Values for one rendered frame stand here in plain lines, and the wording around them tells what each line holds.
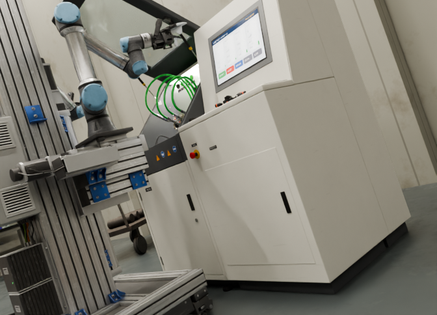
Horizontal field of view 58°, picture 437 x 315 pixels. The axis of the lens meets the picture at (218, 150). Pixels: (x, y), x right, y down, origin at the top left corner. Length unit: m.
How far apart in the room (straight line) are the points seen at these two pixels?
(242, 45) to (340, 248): 1.15
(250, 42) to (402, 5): 1.97
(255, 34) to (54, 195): 1.29
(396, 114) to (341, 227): 1.84
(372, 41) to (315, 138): 1.86
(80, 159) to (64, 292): 0.64
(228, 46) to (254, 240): 1.07
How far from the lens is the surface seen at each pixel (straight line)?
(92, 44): 2.21
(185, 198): 2.38
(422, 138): 3.59
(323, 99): 2.07
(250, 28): 2.19
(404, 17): 3.85
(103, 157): 1.86
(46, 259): 2.09
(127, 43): 2.09
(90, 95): 1.95
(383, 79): 3.62
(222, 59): 2.32
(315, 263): 1.84
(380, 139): 2.42
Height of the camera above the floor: 0.71
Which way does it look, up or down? 2 degrees up
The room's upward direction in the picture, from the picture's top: 19 degrees counter-clockwise
